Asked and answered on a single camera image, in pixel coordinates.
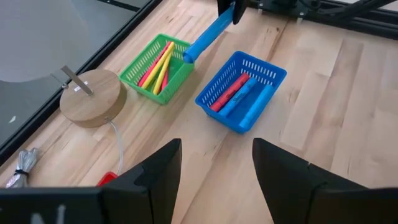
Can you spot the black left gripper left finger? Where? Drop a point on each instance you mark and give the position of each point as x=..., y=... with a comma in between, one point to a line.
x=152, y=186

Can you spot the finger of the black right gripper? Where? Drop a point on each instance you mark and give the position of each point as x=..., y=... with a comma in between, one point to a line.
x=223, y=7
x=240, y=11

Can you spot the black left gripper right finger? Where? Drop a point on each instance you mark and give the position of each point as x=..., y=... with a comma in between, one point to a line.
x=286, y=186

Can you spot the blue highlighter marker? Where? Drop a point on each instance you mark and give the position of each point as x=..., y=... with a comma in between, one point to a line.
x=206, y=39

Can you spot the yellow highlighter marker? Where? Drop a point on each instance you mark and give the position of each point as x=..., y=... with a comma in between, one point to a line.
x=162, y=76
x=158, y=66

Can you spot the red plastic basket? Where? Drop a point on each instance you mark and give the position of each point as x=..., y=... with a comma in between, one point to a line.
x=107, y=179

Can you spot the green plastic basket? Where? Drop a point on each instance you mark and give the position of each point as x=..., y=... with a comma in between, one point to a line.
x=182, y=70

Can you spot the blue plastic basket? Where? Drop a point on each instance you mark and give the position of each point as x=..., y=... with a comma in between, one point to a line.
x=250, y=105

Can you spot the white lamp with wooden base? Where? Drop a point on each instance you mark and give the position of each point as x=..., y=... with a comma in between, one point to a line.
x=90, y=99

